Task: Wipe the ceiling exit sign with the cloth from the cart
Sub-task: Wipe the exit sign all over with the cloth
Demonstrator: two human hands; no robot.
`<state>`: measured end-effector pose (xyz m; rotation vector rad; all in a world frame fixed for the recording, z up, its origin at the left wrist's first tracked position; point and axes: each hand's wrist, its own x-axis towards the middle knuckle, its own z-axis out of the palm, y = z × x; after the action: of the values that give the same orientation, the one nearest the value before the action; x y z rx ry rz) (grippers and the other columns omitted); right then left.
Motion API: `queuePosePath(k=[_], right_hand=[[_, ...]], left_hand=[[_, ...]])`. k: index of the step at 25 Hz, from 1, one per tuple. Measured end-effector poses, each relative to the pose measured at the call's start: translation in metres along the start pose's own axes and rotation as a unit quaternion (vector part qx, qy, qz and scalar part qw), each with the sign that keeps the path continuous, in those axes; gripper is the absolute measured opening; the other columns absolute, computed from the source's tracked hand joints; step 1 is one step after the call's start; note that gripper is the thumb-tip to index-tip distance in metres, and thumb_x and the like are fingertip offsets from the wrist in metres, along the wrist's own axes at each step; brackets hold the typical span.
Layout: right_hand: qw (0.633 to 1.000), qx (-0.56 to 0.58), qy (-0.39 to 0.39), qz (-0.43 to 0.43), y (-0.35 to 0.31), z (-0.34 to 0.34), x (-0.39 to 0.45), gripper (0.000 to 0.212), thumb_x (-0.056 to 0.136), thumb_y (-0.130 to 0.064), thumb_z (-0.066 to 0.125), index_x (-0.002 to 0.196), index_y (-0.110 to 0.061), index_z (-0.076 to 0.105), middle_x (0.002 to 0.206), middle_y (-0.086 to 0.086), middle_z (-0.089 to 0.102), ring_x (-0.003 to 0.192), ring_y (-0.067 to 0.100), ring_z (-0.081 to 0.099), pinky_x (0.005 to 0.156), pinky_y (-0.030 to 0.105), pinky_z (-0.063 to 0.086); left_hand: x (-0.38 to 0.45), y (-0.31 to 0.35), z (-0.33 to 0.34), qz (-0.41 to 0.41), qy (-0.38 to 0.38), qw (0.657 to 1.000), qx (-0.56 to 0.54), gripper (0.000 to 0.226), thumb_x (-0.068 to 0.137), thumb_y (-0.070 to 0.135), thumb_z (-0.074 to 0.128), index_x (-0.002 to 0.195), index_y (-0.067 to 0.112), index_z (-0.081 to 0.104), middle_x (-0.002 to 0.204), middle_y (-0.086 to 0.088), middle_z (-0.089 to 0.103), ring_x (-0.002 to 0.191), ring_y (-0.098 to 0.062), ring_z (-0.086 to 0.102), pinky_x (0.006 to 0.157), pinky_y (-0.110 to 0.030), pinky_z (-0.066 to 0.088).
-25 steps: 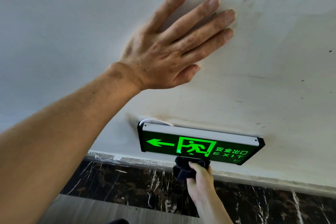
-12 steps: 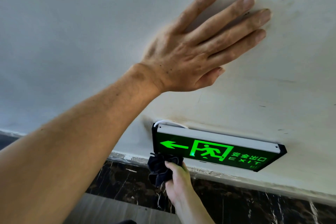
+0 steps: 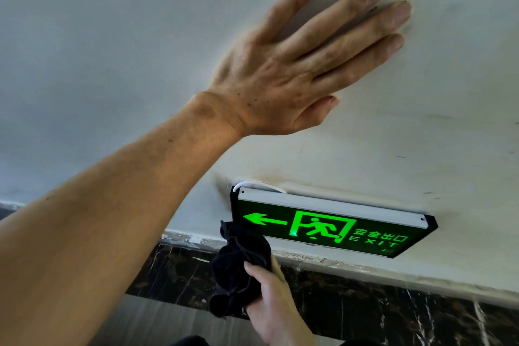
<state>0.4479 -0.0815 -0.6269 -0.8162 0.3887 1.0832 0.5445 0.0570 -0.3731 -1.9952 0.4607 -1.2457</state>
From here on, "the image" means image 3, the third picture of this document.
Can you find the person's left hand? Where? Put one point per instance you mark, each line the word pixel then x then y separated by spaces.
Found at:
pixel 275 78

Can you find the person's right hand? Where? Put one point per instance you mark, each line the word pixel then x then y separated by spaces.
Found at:
pixel 275 305

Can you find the black cleaning cloth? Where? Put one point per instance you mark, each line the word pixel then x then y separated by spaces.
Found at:
pixel 239 268

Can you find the green exit sign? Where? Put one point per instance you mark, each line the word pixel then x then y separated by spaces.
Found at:
pixel 365 236

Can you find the person's left forearm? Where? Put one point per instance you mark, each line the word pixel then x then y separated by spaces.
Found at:
pixel 101 228

